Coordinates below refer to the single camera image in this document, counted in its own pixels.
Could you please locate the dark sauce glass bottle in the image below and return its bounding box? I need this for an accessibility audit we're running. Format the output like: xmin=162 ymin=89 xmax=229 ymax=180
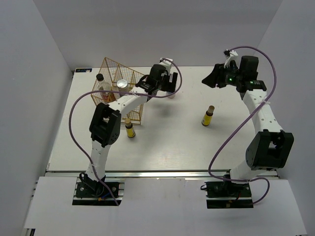
xmin=96 ymin=73 xmax=112 ymax=103

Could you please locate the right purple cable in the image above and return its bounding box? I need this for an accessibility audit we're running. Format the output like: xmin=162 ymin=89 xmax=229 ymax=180
xmin=208 ymin=46 xmax=278 ymax=205

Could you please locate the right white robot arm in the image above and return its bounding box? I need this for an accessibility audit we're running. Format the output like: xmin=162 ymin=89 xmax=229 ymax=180
xmin=202 ymin=56 xmax=294 ymax=196

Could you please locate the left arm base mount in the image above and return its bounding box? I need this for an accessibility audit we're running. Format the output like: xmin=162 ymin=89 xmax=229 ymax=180
xmin=72 ymin=173 xmax=124 ymax=206

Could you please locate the aluminium front rail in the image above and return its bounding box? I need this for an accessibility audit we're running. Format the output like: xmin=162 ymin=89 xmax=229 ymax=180
xmin=46 ymin=169 xmax=280 ymax=179

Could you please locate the small yellow bottle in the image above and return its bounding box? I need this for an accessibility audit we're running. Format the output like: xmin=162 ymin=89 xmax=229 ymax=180
xmin=201 ymin=105 xmax=215 ymax=126
xmin=125 ymin=118 xmax=136 ymax=138

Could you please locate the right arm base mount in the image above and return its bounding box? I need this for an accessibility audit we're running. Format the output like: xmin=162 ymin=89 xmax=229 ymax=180
xmin=200 ymin=181 xmax=253 ymax=209

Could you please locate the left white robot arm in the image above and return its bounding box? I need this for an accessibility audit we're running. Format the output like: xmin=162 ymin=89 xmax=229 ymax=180
xmin=80 ymin=59 xmax=177 ymax=196

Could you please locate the left blue table sticker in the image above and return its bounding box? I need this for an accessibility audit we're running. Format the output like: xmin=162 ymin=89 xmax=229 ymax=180
xmin=75 ymin=68 xmax=92 ymax=73

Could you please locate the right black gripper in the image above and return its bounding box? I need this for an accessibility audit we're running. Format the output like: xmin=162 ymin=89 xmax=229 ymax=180
xmin=202 ymin=62 xmax=243 ymax=89

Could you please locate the white jar blue label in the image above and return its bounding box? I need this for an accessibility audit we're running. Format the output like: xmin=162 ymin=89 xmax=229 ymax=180
xmin=116 ymin=79 xmax=129 ymax=92

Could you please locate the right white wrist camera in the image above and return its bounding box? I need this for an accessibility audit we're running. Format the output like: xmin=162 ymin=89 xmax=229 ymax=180
xmin=223 ymin=49 xmax=238 ymax=68

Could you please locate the gold wire basket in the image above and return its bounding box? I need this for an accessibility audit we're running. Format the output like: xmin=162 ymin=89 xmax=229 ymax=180
xmin=90 ymin=57 xmax=148 ymax=125

